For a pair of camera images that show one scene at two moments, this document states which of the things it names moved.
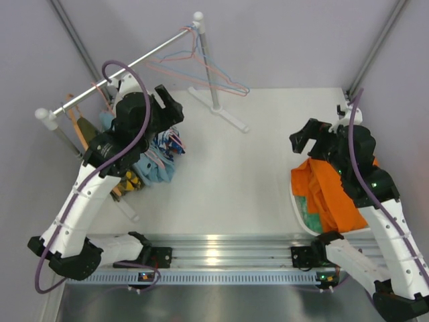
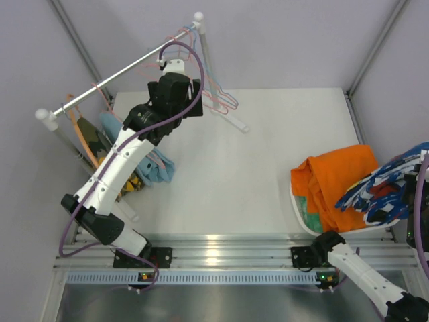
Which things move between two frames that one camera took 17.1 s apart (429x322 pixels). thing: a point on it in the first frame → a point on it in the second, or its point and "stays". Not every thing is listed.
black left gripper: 171,114 → 194,86
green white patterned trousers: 313,221 stays
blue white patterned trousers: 169,141 → 382,194
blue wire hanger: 224,75 → 235,103
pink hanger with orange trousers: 223,76 → 224,107
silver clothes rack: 45,115 stays
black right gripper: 314,129 → 408,180
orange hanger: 116,191 stays
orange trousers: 322,184 stays
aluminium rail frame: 244,251 stays
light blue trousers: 153,166 stays
